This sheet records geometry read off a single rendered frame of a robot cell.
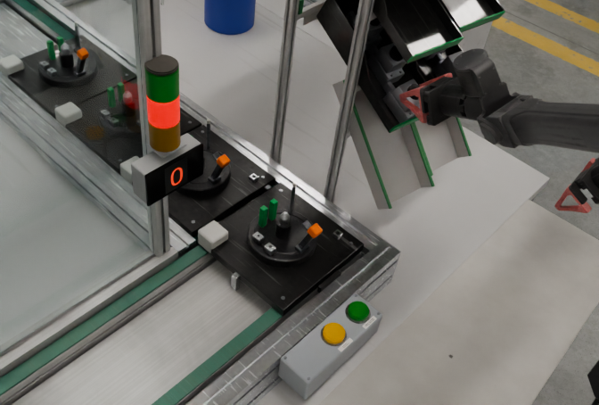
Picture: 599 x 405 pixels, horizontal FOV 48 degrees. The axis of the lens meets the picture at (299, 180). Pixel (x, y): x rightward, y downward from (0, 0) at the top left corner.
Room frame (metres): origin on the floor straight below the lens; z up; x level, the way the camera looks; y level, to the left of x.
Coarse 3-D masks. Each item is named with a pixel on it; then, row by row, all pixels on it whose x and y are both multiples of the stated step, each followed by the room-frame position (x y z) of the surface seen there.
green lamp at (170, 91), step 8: (176, 72) 0.82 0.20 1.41; (152, 80) 0.80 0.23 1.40; (160, 80) 0.80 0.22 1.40; (168, 80) 0.80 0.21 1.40; (176, 80) 0.82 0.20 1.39; (152, 88) 0.80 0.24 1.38; (160, 88) 0.80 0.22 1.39; (168, 88) 0.80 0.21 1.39; (176, 88) 0.82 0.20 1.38; (152, 96) 0.80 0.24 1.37; (160, 96) 0.80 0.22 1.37; (168, 96) 0.80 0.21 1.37; (176, 96) 0.82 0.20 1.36
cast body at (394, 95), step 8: (384, 88) 1.11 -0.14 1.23; (392, 88) 1.10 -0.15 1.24; (400, 88) 1.06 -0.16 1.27; (408, 88) 1.06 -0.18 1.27; (384, 96) 1.08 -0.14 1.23; (392, 96) 1.07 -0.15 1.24; (416, 96) 1.05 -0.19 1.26; (392, 104) 1.07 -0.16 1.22; (400, 104) 1.05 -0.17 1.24; (416, 104) 1.05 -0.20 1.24; (392, 112) 1.06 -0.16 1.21; (400, 112) 1.05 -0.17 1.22; (408, 112) 1.05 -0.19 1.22; (400, 120) 1.05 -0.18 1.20
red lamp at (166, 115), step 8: (152, 104) 0.80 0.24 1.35; (160, 104) 0.80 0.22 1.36; (168, 104) 0.80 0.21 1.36; (176, 104) 0.82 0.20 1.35; (152, 112) 0.80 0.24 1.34; (160, 112) 0.80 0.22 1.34; (168, 112) 0.80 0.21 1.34; (176, 112) 0.81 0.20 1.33; (152, 120) 0.80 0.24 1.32; (160, 120) 0.80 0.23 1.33; (168, 120) 0.80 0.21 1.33; (176, 120) 0.81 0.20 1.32
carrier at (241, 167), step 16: (208, 128) 1.12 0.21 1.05; (208, 144) 1.12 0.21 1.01; (224, 144) 1.17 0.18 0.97; (208, 160) 1.08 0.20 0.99; (240, 160) 1.12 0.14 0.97; (208, 176) 1.04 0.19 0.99; (224, 176) 1.04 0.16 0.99; (240, 176) 1.07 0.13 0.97; (272, 176) 1.08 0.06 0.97; (176, 192) 0.99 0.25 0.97; (192, 192) 0.99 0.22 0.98; (208, 192) 1.00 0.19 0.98; (224, 192) 1.01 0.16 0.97; (240, 192) 1.02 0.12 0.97; (256, 192) 1.03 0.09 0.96; (176, 208) 0.95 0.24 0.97; (192, 208) 0.95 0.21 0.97; (208, 208) 0.96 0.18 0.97; (224, 208) 0.97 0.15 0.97; (192, 224) 0.91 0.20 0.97
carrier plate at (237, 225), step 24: (288, 192) 1.04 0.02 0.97; (240, 216) 0.95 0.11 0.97; (312, 216) 0.98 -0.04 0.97; (240, 240) 0.89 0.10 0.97; (336, 240) 0.92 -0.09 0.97; (240, 264) 0.83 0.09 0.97; (264, 264) 0.84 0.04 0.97; (312, 264) 0.85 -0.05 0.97; (336, 264) 0.86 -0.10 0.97; (264, 288) 0.78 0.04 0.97; (288, 288) 0.79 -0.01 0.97; (312, 288) 0.80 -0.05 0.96
